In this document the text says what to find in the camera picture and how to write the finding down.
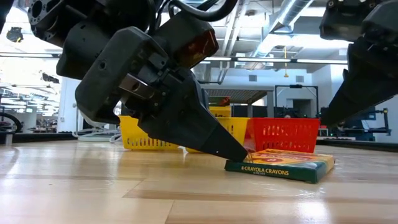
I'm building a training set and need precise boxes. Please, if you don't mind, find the black frame stand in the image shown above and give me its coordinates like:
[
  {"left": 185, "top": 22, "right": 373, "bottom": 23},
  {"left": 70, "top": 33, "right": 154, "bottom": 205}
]
[{"left": 274, "top": 84, "right": 320, "bottom": 119}]

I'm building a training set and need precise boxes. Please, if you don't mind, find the yellow plastic basket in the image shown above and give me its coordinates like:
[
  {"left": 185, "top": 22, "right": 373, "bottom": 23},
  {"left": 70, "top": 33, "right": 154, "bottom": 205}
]
[
  {"left": 185, "top": 116, "right": 250, "bottom": 154},
  {"left": 119, "top": 114, "right": 181, "bottom": 151}
]

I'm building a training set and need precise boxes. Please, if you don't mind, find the white lamp cable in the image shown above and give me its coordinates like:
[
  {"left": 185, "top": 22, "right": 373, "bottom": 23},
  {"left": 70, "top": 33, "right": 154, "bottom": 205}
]
[{"left": 72, "top": 124, "right": 123, "bottom": 143}]

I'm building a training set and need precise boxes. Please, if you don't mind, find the black ceiling device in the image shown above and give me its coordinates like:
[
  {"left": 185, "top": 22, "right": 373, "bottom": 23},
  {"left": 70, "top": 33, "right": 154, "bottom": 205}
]
[{"left": 6, "top": 27, "right": 24, "bottom": 44}]

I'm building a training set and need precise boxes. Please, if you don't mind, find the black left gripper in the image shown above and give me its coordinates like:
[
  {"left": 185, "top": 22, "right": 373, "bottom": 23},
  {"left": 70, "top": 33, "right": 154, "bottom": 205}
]
[{"left": 75, "top": 26, "right": 249, "bottom": 162}]

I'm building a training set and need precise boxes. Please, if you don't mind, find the long ceiling light strip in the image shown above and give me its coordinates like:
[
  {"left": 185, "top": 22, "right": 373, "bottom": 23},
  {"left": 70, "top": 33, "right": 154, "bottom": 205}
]
[{"left": 0, "top": 52, "right": 349, "bottom": 65}]

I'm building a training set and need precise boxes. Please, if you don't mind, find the black robot workstation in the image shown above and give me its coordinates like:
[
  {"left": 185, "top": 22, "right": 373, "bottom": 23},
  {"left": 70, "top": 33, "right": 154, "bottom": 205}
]
[{"left": 320, "top": 107, "right": 392, "bottom": 142}]

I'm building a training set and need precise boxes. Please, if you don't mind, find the red plastic basket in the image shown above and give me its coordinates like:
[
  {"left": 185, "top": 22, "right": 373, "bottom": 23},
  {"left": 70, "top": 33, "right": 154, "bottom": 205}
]
[{"left": 243, "top": 117, "right": 321, "bottom": 154}]

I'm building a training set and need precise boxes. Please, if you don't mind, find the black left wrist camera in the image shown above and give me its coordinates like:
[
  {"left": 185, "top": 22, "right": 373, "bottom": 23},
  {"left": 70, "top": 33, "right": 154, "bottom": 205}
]
[{"left": 154, "top": 12, "right": 220, "bottom": 70}]

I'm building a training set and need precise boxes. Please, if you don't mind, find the grey perforated metal shelf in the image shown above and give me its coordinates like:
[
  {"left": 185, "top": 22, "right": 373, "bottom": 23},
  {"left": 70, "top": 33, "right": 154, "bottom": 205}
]
[{"left": 200, "top": 83, "right": 276, "bottom": 118}]

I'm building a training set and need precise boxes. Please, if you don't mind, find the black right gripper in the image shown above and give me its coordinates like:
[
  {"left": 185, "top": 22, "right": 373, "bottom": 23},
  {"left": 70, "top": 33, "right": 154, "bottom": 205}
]
[{"left": 319, "top": 0, "right": 398, "bottom": 128}]

